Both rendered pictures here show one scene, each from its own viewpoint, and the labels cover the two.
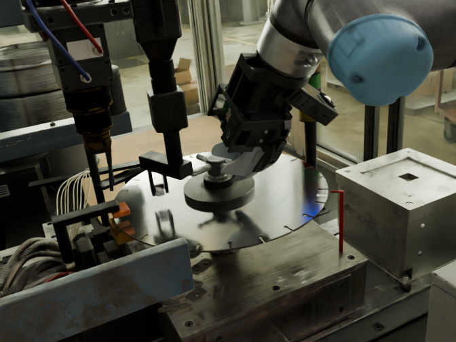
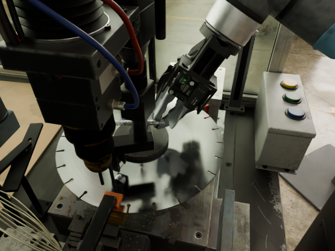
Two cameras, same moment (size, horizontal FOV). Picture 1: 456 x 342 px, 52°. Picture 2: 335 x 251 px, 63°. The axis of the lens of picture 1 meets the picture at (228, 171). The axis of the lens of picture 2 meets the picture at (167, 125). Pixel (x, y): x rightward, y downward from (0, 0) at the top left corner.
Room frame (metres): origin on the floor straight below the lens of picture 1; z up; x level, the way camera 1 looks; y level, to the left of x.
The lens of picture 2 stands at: (0.37, 0.30, 1.33)
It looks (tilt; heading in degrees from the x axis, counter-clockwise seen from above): 41 degrees down; 307
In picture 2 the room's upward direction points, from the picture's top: straight up
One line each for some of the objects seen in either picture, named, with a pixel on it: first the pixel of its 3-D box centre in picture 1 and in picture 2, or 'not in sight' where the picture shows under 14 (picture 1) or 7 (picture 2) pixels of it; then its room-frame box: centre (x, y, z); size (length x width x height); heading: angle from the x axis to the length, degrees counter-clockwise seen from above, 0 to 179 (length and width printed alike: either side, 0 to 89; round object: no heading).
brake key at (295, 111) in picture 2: not in sight; (295, 114); (0.44, -0.33, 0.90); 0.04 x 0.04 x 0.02
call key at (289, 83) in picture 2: not in sight; (288, 85); (0.50, -0.46, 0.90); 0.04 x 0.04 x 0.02
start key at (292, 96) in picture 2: not in sight; (291, 98); (0.47, -0.39, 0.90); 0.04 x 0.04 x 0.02
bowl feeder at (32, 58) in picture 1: (44, 113); not in sight; (1.28, 0.49, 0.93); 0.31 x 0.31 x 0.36
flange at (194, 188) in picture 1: (218, 182); (140, 135); (0.65, 0.02, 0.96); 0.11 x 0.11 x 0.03
